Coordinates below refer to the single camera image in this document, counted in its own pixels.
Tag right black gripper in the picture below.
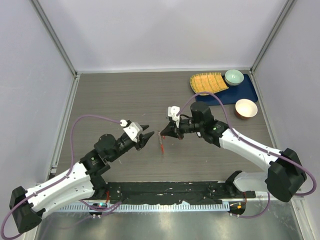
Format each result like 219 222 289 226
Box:
161 117 204 140

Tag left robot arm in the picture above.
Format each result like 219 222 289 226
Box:
9 122 154 234

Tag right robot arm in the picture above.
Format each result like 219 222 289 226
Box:
160 102 307 203

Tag yellow woven bamboo plate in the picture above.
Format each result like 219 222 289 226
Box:
189 72 229 96

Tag brown white bowl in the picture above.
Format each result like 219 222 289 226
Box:
235 98 258 119

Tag light green bowl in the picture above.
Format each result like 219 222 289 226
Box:
224 69 244 86

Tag dark blue tray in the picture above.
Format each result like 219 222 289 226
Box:
195 74 258 106

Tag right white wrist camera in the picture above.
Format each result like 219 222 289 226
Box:
167 106 181 128

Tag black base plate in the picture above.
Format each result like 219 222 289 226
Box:
106 181 256 205

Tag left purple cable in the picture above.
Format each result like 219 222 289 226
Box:
0 114 123 240

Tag purple cable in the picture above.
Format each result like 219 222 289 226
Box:
177 92 315 218
0 114 123 240

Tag white slotted cable duct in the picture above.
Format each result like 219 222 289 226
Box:
58 201 230 213

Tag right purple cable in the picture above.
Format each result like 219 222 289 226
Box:
177 92 315 218

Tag left aluminium frame post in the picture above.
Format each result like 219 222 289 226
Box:
29 0 77 78

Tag aluminium frame post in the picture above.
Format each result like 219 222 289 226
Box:
250 0 297 74
29 0 77 78

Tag right aluminium frame post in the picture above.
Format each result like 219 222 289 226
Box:
250 0 297 74

